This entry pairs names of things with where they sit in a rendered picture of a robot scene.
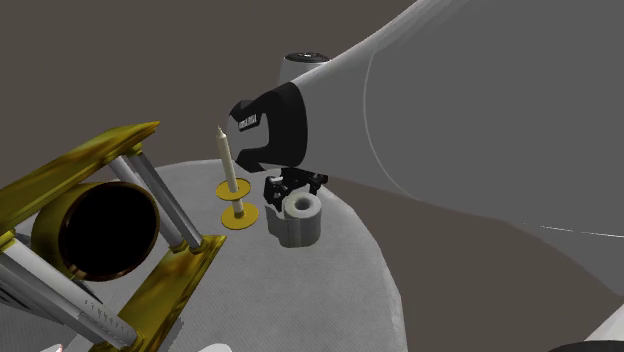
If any golden pillared mantel clock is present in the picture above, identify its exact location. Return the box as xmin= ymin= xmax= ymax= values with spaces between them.
xmin=0 ymin=120 xmax=228 ymax=352

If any grey toilet paper roll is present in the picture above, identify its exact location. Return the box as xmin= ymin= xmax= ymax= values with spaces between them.
xmin=265 ymin=191 xmax=323 ymax=249

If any white candle in golden holder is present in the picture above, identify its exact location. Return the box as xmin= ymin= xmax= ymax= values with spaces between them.
xmin=215 ymin=125 xmax=260 ymax=231

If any round grey table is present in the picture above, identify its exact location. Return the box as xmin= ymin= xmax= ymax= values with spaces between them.
xmin=0 ymin=158 xmax=409 ymax=352

